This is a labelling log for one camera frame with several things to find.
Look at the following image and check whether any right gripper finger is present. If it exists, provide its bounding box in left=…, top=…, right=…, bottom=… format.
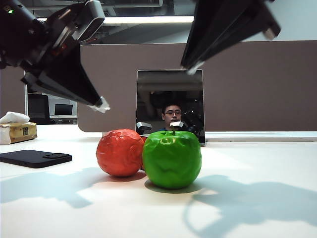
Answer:
left=190, top=0, right=264, bottom=74
left=180, top=0, right=233, bottom=71

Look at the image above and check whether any brown divider with white edge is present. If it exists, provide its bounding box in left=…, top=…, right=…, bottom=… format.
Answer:
left=0, top=65, right=28, bottom=117

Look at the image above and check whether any wide brown desk divider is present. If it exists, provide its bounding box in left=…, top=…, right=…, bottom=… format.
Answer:
left=77, top=40, right=317, bottom=133

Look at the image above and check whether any orange round fruit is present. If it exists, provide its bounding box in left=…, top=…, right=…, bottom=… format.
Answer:
left=96, top=128, right=145, bottom=177

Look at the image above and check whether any background laptop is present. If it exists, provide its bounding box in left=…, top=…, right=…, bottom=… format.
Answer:
left=54, top=104, right=74, bottom=117

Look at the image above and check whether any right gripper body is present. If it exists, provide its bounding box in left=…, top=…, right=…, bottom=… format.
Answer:
left=259, top=0, right=282, bottom=40

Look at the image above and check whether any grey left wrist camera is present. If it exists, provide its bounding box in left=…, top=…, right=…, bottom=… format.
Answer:
left=71, top=0, right=106, bottom=42

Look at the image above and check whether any grey metal desk rail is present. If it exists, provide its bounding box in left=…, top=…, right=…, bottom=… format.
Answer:
left=205, top=137, right=317, bottom=144

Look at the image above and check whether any green apple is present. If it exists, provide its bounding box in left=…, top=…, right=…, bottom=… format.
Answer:
left=142, top=126, right=202, bottom=189

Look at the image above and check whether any gold tissue pack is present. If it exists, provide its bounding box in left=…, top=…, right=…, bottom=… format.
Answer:
left=0, top=111, right=38, bottom=144

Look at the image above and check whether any black smartphone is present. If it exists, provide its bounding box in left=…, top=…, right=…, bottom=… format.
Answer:
left=0, top=149, right=73, bottom=169

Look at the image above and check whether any black office chair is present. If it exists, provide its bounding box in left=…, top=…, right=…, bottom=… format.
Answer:
left=27, top=93, right=54, bottom=124

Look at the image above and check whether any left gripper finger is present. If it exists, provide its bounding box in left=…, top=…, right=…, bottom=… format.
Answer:
left=21, top=72, right=91, bottom=105
left=41, top=44, right=111, bottom=114

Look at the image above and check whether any standing silver mirror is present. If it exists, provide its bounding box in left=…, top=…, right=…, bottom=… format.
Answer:
left=135, top=68, right=206, bottom=147

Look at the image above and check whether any background white desk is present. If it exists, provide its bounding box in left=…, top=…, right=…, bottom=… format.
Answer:
left=49, top=114, right=78, bottom=124

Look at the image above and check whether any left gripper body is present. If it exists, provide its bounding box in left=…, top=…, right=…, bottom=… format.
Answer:
left=17, top=2, right=87, bottom=74

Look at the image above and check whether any long ceiling light strip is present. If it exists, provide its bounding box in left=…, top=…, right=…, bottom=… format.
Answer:
left=103, top=15, right=195, bottom=26

